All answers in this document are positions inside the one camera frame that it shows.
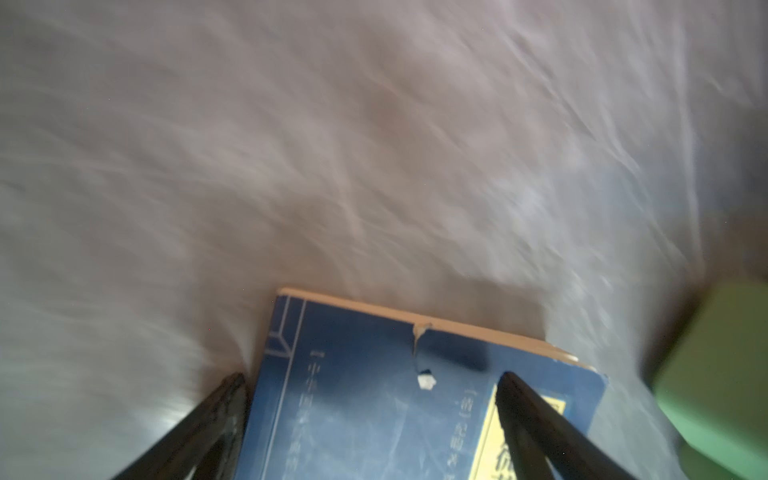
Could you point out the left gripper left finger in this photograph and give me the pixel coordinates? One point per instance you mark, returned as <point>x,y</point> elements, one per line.
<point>205,444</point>

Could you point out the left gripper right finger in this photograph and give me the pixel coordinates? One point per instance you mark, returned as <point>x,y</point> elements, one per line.
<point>541,442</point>

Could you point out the navy book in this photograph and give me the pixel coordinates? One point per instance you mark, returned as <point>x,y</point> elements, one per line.
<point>349,390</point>

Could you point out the small green pen holder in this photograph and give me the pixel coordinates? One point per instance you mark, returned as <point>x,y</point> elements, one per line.
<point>712,386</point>

